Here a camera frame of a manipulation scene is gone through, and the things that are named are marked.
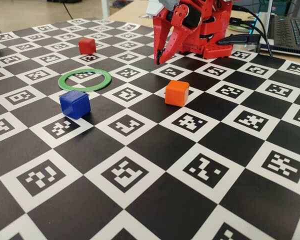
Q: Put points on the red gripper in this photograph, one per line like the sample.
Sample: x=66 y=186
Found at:
x=180 y=18

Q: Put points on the orange cube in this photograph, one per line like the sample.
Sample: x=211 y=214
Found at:
x=176 y=93

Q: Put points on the red cube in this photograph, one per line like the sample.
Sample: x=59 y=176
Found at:
x=87 y=46

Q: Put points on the blue cube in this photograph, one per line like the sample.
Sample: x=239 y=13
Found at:
x=75 y=105

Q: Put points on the red robot arm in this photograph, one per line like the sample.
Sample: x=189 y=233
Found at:
x=220 y=20

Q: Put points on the red perforated robot base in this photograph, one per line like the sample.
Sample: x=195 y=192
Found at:
x=215 y=51

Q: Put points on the gray laptop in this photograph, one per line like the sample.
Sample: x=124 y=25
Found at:
x=290 y=32

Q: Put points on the black white marker checkerboard mat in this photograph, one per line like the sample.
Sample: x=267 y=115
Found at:
x=165 y=195

